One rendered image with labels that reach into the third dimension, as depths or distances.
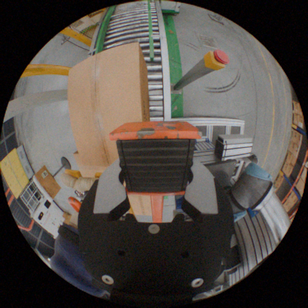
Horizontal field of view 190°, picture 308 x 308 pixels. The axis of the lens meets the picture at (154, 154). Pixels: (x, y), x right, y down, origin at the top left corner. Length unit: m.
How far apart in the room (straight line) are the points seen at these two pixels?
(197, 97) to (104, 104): 1.23
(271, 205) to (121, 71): 0.69
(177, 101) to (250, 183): 1.24
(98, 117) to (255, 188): 0.63
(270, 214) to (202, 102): 1.41
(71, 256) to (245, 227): 0.69
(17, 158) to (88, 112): 7.21
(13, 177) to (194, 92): 8.24
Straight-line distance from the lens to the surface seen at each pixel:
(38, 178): 2.28
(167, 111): 0.75
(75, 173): 0.43
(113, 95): 0.43
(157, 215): 0.21
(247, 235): 0.61
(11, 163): 7.52
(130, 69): 0.44
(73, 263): 0.36
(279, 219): 0.40
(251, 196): 0.35
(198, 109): 1.46
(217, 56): 0.44
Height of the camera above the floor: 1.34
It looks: 62 degrees down
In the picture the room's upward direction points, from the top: 176 degrees counter-clockwise
